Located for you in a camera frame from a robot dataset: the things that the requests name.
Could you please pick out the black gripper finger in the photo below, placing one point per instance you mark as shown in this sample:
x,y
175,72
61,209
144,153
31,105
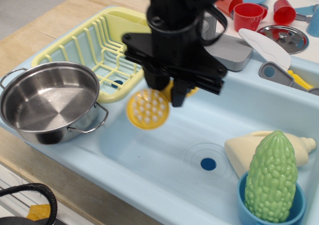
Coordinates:
x,y
180,90
155,78

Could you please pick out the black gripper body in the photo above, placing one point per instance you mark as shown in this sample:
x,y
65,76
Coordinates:
x,y
178,58

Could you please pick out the yellow dish brush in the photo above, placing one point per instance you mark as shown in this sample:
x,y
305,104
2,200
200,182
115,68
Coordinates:
x,y
149,108

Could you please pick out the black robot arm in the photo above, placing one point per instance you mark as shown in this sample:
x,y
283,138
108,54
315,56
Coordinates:
x,y
182,19

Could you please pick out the steel pot lid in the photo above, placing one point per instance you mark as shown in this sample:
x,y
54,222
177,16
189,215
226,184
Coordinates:
x,y
290,39

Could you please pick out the stainless steel pot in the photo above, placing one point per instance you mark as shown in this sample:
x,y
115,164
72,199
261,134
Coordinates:
x,y
52,103

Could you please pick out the grey toy faucet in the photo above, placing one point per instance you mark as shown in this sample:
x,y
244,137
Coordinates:
x,y
234,53

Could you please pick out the yellow dish rack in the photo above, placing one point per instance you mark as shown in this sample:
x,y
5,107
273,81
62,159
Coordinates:
x,y
97,44

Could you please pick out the red cup lying left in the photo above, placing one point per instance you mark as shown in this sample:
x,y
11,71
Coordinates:
x,y
226,6

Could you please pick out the red cup front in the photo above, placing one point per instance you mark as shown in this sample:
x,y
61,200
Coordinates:
x,y
248,16

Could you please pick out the light blue toy sink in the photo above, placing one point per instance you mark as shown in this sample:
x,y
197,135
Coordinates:
x,y
177,174

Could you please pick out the cream toy soap bottle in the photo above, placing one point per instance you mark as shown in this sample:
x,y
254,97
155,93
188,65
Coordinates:
x,y
240,150

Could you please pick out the red cup right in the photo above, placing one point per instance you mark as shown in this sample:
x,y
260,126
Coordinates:
x,y
284,13

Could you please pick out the yellow toy utensil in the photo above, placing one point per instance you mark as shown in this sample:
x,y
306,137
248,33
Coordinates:
x,y
300,81

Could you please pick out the light blue cup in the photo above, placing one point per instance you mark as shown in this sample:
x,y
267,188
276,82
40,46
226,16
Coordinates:
x,y
313,26

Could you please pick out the green toy bitter gourd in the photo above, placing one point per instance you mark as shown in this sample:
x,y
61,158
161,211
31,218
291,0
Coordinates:
x,y
271,180

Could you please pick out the blue plastic cup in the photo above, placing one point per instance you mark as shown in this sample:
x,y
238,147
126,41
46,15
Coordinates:
x,y
295,217

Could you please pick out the yellow tape piece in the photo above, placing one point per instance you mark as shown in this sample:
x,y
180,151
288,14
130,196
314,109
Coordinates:
x,y
39,212

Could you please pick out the grey toy utensil handle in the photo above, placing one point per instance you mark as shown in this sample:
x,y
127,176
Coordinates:
x,y
272,72

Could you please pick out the blue utensil handle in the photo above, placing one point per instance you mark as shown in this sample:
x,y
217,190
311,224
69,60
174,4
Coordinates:
x,y
307,10

